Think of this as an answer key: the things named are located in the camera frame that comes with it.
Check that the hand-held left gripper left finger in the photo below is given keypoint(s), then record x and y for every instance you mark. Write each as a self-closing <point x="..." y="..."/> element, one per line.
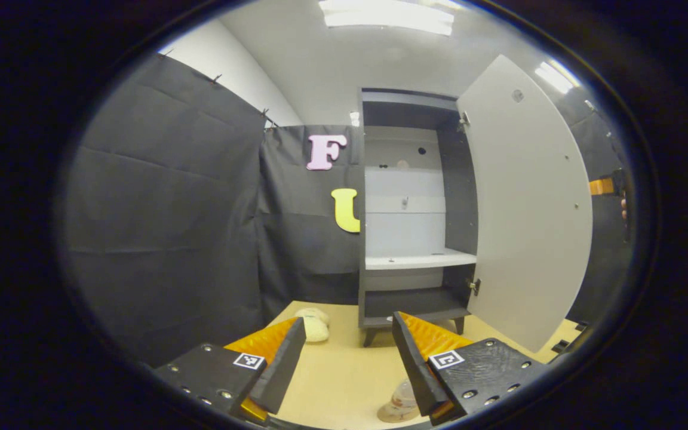
<point x="284" y="370"/>

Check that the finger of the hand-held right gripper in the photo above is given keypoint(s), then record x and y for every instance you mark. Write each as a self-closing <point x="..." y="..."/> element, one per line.
<point x="601" y="186"/>

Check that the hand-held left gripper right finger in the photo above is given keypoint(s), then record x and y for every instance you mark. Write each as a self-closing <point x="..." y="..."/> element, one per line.
<point x="415" y="370"/>

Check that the clear plastic bottle red label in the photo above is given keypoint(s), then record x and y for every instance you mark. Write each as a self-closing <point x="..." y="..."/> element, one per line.
<point x="405" y="394"/>

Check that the metal door hinge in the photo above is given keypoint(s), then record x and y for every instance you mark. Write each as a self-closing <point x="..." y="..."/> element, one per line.
<point x="463" y="121"/>
<point x="474" y="286"/>

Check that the dark grey cabinet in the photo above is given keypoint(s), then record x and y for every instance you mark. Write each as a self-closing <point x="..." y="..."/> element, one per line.
<point x="460" y="197"/>

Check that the cream plush toy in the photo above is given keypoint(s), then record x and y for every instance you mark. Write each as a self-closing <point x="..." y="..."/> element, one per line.
<point x="315" y="328"/>

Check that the black backdrop cloth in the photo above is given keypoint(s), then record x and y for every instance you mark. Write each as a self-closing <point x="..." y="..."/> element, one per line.
<point x="171" y="209"/>

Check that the large ceiling light panel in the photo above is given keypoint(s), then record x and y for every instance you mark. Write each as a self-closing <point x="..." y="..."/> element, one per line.
<point x="387" y="17"/>

